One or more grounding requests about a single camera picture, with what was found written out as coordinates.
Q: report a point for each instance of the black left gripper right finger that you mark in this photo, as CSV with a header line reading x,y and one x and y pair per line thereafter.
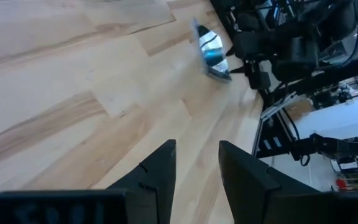
x,y
244,180

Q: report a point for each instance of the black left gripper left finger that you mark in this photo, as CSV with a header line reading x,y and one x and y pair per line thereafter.
x,y
157,174

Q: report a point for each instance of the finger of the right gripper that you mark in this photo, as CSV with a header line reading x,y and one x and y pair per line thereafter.
x,y
233,52
239,70

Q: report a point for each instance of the clear jewel case blue insert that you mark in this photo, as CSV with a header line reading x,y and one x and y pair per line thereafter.
x,y
212,54

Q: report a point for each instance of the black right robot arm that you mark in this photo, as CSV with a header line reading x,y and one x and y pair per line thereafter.
x,y
297,53

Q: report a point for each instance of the brown cardboard box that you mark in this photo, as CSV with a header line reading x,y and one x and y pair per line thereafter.
x,y
298,109

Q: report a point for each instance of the red small object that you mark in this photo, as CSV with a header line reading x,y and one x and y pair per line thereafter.
x,y
340,184

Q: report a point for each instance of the white background table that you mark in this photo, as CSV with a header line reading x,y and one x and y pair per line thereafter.
x,y
337,118

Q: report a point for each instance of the black frame panel white labels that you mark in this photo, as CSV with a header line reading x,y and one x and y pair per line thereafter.
x,y
270,140

